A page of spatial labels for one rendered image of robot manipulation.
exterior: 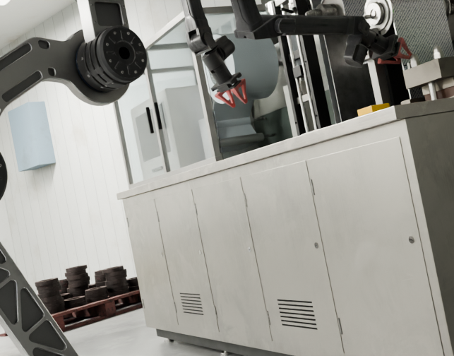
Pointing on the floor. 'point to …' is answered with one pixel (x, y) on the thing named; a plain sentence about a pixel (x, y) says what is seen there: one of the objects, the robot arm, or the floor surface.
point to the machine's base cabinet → (314, 248)
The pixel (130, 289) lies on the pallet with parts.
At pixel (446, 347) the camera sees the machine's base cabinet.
